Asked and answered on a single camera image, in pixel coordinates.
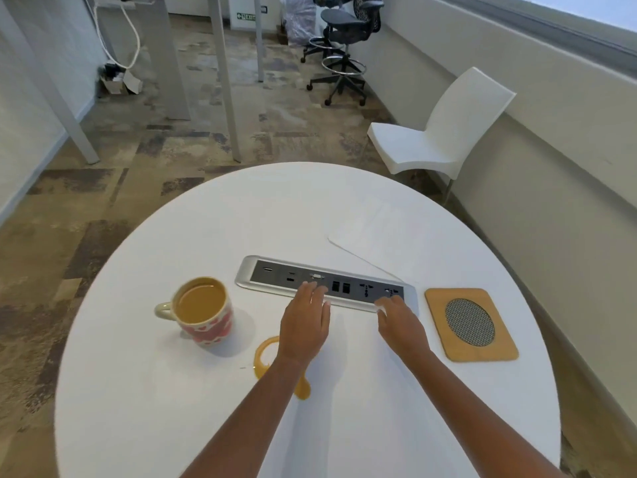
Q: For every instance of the person's left hand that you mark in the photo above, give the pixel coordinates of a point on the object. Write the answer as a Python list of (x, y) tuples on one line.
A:
[(303, 323)]

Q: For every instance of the person's right hand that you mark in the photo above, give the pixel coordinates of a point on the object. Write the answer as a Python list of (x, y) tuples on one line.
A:
[(403, 328)]

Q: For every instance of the coffee puddle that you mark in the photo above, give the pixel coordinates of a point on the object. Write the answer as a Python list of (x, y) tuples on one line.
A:
[(261, 367)]

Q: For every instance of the heart-patterned coffee mug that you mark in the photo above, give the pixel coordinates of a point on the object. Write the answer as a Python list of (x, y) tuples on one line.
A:
[(209, 333)]

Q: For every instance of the person's left forearm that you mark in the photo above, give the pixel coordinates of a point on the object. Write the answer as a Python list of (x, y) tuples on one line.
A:
[(254, 423)]

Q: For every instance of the person's right forearm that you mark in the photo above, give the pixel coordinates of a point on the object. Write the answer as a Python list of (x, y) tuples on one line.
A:
[(473, 423)]

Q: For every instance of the white paper napkin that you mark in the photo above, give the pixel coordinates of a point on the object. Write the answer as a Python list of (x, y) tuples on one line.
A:
[(383, 233)]

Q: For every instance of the wooden coaster with mesh centre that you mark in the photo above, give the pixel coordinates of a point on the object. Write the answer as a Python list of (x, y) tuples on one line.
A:
[(448, 343)]

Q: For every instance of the silver power socket panel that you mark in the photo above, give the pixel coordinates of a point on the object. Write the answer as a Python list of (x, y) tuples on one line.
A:
[(278, 276)]

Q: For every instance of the round white table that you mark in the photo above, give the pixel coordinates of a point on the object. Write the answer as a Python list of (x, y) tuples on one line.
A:
[(249, 219)]

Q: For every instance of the white plastic chair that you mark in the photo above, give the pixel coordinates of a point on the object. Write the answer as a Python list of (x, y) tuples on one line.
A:
[(448, 124)]

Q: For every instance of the black office chair with footring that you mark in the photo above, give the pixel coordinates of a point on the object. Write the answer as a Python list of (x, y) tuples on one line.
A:
[(348, 24)]

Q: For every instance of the small open cardboard box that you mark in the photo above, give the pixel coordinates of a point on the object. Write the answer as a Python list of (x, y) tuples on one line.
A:
[(117, 84)]

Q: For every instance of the plastic wrapped bundle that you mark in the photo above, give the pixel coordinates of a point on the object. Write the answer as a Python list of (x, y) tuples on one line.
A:
[(298, 19)]

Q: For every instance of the white desk with grey legs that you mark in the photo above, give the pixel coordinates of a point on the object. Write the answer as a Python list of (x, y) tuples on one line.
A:
[(159, 54)]

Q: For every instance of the green exit sign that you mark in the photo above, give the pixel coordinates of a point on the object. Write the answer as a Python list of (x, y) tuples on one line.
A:
[(246, 16)]

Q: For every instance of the window with white blinds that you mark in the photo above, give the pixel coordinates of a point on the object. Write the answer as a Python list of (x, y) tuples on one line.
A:
[(572, 9)]

